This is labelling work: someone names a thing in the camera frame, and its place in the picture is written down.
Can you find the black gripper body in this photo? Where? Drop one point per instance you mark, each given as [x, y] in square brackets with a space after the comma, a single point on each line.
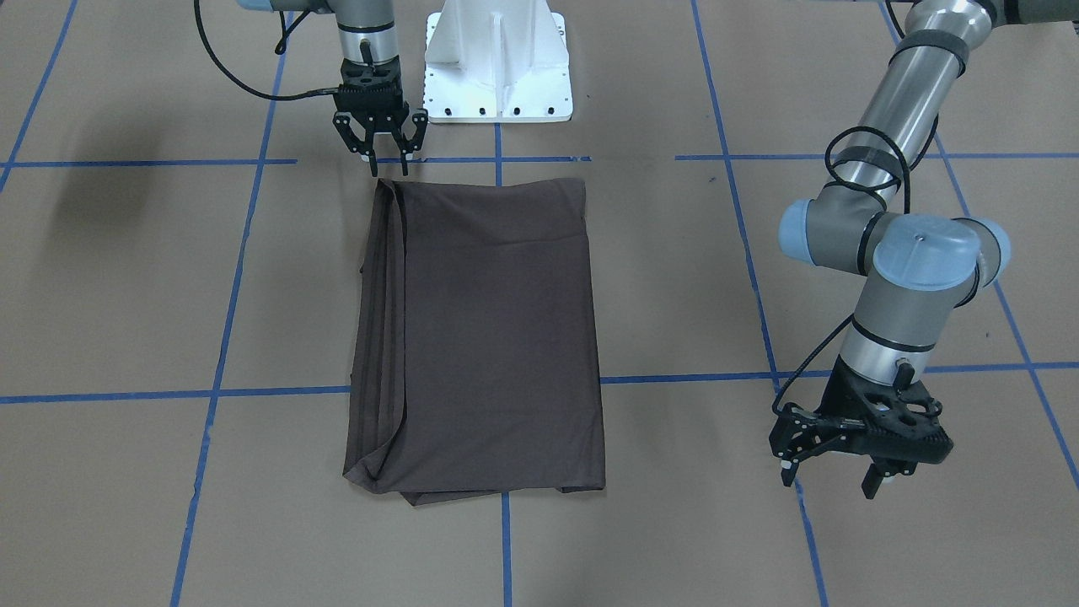
[346, 123]
[834, 394]

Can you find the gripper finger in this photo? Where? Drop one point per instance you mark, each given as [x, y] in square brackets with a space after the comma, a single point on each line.
[407, 156]
[371, 158]
[878, 472]
[789, 466]

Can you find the dark brown t-shirt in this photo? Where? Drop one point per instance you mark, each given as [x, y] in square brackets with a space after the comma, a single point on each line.
[476, 367]

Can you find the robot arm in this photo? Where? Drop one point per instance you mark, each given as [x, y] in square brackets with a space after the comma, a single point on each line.
[917, 268]
[366, 30]

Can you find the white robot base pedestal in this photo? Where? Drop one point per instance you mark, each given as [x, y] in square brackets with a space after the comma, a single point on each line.
[497, 62]

